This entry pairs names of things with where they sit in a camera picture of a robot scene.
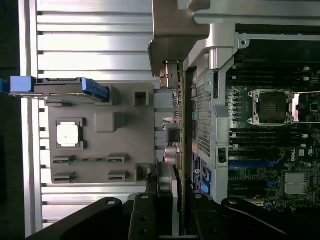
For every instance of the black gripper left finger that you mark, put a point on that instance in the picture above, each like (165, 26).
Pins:
(145, 220)

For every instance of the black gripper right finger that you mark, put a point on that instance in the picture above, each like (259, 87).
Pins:
(205, 220)

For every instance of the blue expansion slot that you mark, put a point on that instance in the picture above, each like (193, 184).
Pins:
(250, 163)

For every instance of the grey parts rack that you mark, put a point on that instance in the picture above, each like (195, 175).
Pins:
(140, 140)

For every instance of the green RAM stick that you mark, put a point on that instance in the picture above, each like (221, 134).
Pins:
(87, 160)

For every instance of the green motherboard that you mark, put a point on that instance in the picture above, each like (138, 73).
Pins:
(275, 155)

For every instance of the black open PC case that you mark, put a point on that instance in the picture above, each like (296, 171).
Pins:
(221, 125)

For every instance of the small silver chipset heatsink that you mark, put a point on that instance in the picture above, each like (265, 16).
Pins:
(295, 183)

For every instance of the black installed RAM stick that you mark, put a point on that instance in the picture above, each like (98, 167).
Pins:
(270, 143)

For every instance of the silver CPU chip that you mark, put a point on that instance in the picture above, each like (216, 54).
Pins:
(67, 135)

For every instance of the CPU socket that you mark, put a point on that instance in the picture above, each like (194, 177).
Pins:
(271, 106)

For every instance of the hard disk in blue caddy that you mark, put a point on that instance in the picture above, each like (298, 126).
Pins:
(22, 85)

